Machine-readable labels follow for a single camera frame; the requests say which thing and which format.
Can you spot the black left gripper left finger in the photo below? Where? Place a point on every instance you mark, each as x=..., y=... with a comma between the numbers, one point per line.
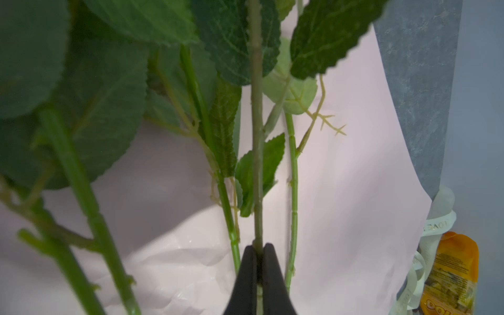
x=243, y=299

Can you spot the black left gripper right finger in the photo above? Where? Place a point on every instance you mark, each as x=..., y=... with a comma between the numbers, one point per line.
x=276, y=300

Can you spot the yellow snack bag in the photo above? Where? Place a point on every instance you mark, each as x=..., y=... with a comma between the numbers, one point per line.
x=452, y=284

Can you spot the cream printed ribbon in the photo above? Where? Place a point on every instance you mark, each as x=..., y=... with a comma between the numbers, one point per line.
x=440, y=220

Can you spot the pink purple wrapping paper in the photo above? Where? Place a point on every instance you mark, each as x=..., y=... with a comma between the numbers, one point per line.
x=361, y=206

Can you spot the white fake rose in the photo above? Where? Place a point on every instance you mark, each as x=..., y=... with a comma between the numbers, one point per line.
x=188, y=98
x=292, y=97

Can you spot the red pink fake rose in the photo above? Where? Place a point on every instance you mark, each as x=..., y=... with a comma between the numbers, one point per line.
x=78, y=157

